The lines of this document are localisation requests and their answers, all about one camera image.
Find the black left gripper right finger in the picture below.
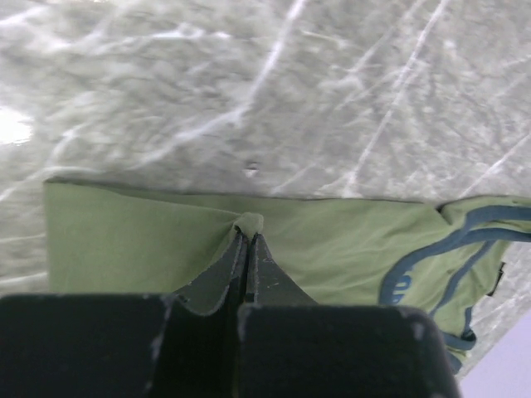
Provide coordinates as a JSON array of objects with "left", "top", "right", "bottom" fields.
[{"left": 237, "top": 235, "right": 460, "bottom": 397}]

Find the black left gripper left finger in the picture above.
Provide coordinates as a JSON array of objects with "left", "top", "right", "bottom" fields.
[{"left": 1, "top": 234, "right": 248, "bottom": 397}]

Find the green graphic tank top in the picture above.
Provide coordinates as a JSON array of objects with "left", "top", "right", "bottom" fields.
[{"left": 43, "top": 179, "right": 530, "bottom": 372}]

